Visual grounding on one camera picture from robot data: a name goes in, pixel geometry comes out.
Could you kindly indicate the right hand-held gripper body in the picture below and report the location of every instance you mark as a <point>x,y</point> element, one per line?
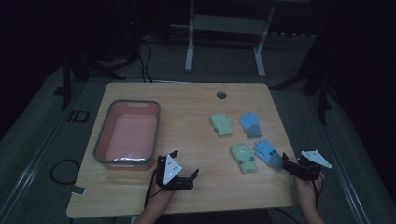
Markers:
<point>309,165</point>

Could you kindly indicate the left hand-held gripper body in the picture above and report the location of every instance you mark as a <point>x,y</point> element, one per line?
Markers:
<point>171,169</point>

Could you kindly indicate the blue glove with dark dots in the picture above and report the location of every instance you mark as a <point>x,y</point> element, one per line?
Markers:
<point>267,153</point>

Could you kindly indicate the green glove with face print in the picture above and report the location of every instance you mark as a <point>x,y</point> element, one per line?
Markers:
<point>244,157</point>

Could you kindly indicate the pink basin with grey rim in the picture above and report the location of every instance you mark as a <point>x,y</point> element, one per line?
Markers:
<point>130,133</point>

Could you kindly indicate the blue glove with grey cuff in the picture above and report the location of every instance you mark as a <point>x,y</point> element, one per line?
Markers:
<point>251,123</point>

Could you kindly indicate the plain green knit glove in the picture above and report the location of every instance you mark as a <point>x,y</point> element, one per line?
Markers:
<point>221,124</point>

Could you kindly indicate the person's right hand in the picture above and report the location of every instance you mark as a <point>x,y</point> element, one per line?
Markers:
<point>306,189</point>

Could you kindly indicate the person's left hand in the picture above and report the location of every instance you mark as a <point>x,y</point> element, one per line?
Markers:
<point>162,194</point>

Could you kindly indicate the black stand with angled legs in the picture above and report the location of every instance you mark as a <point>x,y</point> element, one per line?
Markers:
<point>320,90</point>

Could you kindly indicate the black tripod stand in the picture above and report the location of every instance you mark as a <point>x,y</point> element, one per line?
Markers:
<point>93,65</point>

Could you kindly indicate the black rectangular floor bracket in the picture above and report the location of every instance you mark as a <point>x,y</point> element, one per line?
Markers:
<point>79,116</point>

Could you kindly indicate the white desk frame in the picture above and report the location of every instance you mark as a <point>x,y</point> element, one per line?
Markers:
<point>227,25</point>

